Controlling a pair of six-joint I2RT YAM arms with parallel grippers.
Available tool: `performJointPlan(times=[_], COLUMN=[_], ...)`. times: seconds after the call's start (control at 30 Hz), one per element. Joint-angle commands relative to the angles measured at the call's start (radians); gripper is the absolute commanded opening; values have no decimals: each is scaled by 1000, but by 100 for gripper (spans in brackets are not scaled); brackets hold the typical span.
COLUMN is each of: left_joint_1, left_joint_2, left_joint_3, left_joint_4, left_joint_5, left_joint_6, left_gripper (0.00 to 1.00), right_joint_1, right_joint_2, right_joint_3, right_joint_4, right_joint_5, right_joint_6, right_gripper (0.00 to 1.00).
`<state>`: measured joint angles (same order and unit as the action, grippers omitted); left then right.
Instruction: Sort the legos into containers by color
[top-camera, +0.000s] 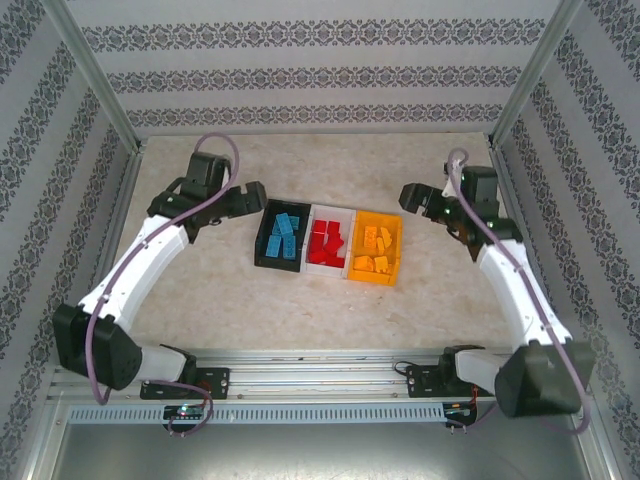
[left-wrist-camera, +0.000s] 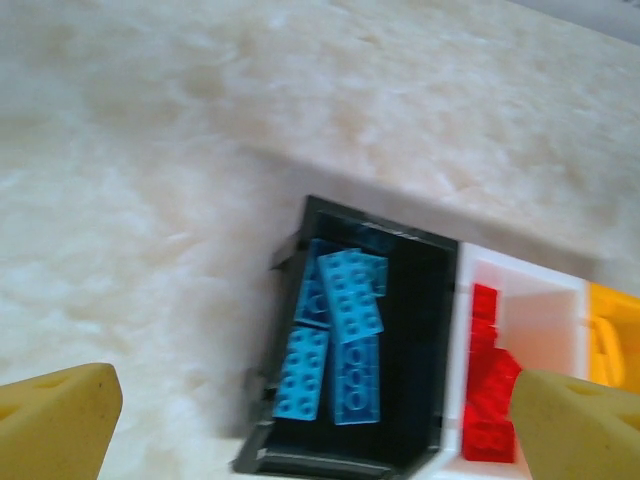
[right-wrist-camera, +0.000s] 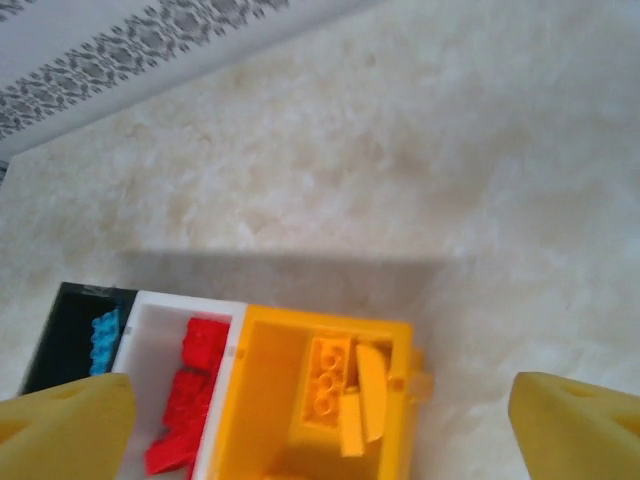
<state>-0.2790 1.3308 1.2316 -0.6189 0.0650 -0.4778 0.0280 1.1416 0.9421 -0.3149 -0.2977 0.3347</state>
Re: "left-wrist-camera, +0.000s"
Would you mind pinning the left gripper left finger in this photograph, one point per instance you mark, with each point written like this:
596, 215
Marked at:
55, 425

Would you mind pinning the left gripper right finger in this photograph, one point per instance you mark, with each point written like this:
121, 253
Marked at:
580, 435

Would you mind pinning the red lego brick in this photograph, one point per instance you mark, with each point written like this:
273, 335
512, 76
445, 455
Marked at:
484, 302
487, 437
492, 372

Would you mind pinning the yellow lego brick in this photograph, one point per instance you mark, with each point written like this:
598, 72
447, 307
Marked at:
607, 345

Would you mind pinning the white plastic bin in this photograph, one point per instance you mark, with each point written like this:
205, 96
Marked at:
540, 320

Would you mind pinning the yellow plastic bin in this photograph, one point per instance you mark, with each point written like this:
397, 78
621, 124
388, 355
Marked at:
605, 300

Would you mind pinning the black plastic bin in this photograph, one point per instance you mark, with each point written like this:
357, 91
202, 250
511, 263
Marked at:
420, 350

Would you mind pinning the blue lego brick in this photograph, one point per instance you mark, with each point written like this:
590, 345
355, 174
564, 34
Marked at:
300, 375
350, 295
306, 300
357, 385

